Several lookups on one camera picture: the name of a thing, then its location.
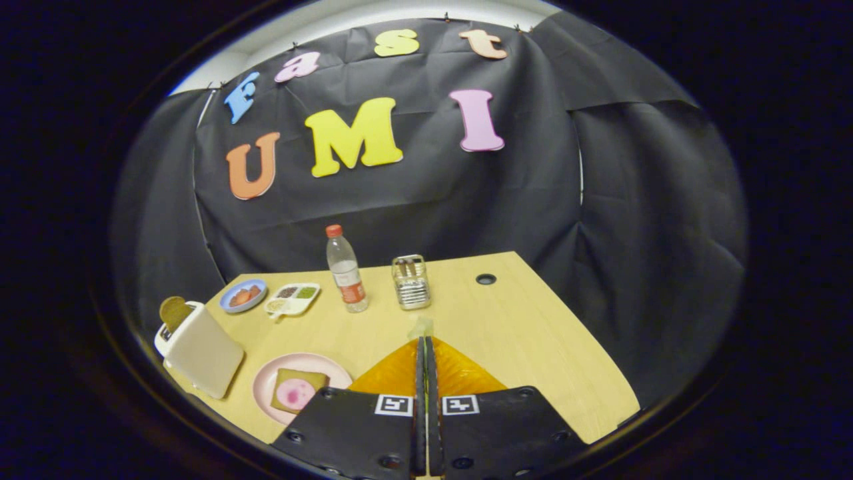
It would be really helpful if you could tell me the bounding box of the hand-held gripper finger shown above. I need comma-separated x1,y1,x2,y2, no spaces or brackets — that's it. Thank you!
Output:
272,337,427,480
428,337,587,480

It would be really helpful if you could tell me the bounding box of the brown toasted bread slice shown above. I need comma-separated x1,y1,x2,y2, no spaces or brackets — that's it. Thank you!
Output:
159,296,194,332

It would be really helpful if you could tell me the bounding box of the bread slice under ham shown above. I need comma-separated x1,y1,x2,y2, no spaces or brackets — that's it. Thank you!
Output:
271,368,329,414

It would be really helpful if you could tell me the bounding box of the pink ham slice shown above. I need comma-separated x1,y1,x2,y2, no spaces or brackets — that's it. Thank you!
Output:
277,379,315,411

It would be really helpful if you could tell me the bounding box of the clear plastic water bottle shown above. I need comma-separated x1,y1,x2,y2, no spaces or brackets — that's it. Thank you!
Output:
326,225,369,313

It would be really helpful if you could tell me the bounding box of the pink plate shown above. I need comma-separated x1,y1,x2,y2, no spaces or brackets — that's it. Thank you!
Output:
253,352,353,426

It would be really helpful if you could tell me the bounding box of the white compartment tray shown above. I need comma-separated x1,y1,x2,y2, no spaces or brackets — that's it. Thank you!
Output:
264,283,321,318

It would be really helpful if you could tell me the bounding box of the black backdrop cloth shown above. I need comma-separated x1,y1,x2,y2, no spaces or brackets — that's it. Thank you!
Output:
110,10,748,427

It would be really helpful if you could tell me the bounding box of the blue plate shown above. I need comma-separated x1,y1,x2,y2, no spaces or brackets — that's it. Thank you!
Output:
219,279,268,314

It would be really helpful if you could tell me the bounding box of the white toaster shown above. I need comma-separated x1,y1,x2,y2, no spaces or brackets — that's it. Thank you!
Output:
155,301,245,399

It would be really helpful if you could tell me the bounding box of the metal wire basket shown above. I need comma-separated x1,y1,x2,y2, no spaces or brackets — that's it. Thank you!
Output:
392,254,432,311

